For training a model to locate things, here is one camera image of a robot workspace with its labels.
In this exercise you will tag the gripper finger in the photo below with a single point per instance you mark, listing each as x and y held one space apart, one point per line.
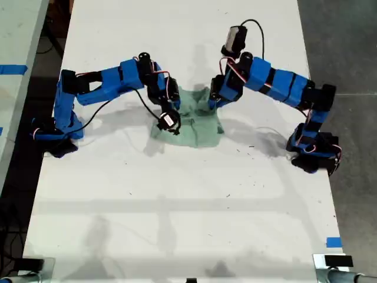
220 102
212 101

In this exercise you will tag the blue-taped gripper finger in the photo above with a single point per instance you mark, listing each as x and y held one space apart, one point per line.
177 105

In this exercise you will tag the pale green T-shirt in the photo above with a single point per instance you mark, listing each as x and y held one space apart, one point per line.
203 129

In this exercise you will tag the blue and black arm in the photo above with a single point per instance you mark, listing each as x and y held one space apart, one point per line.
100 85
282 84

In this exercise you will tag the long blue tape strip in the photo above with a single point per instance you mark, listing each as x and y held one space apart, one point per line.
13 69

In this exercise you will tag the pale side table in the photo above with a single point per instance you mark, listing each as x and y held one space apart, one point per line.
17 35

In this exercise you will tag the short blue tape strip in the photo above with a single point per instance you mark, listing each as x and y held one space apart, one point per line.
334 242

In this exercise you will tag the small black box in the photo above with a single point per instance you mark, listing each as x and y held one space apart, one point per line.
33 263
338 261

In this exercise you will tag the grey metal tube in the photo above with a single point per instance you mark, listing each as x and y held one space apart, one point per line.
353 277

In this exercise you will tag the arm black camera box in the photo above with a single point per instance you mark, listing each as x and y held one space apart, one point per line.
235 38
168 121

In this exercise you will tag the metal corner bracket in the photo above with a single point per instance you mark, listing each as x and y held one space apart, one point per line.
319 269

